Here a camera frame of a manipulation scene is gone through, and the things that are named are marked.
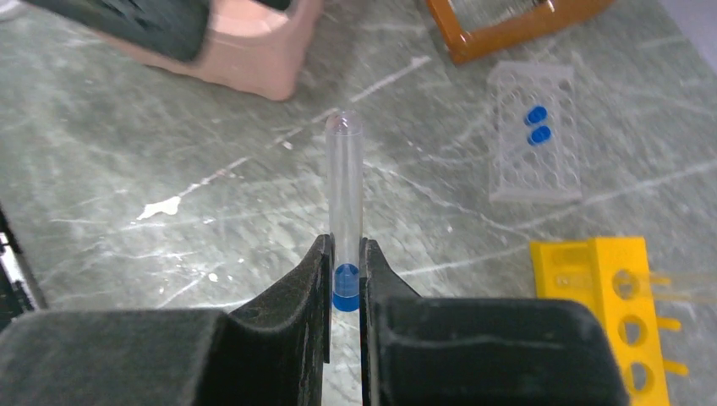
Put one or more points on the yellow test tube rack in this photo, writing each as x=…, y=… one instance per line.
x=611, y=277

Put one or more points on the blue capped tube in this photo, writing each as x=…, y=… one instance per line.
x=535, y=115

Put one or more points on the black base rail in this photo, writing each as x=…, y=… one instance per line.
x=20, y=292

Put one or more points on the pink plastic tub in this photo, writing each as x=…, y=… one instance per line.
x=249, y=47

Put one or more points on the blue small cap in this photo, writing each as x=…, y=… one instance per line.
x=345, y=192
x=539, y=135

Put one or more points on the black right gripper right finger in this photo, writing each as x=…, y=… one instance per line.
x=419, y=350

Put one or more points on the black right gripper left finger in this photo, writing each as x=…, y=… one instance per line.
x=269, y=351

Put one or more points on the clear acrylic tube rack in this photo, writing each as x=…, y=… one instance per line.
x=535, y=154

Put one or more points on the wooden shelf rack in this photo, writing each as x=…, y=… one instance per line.
x=541, y=18

